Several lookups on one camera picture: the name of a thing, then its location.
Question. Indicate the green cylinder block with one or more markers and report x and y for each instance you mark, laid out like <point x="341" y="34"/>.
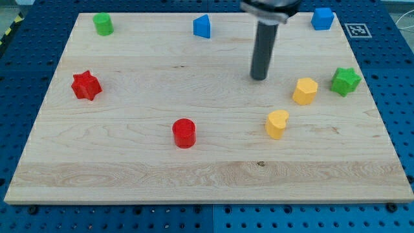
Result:
<point x="103" y="24"/>

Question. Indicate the white fiducial marker tag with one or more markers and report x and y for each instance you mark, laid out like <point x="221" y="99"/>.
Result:
<point x="357" y="30"/>

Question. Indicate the blue triangle block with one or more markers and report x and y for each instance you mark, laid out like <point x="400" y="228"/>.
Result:
<point x="202" y="26"/>

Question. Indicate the yellow heart block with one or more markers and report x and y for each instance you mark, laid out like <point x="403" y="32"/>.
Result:
<point x="276" y="123"/>

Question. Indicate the wooden board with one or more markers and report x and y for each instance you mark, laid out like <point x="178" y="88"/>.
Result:
<point x="119" y="148"/>

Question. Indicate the yellow hexagon block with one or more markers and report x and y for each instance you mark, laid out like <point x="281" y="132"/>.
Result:
<point x="305" y="91"/>

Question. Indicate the red star block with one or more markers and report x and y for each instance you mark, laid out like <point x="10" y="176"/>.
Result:
<point x="85" y="85"/>

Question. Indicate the red cylinder block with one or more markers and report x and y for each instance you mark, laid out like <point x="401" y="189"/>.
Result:
<point x="184" y="133"/>

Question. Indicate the blue cube block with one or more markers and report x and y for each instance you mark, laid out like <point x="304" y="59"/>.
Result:
<point x="322" y="18"/>

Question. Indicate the green star block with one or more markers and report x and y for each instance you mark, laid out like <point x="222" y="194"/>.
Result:
<point x="345" y="81"/>

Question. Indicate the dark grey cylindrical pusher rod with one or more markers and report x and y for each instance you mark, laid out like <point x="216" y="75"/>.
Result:
<point x="263" y="48"/>

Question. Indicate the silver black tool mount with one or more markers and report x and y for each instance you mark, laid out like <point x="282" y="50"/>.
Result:
<point x="271" y="12"/>

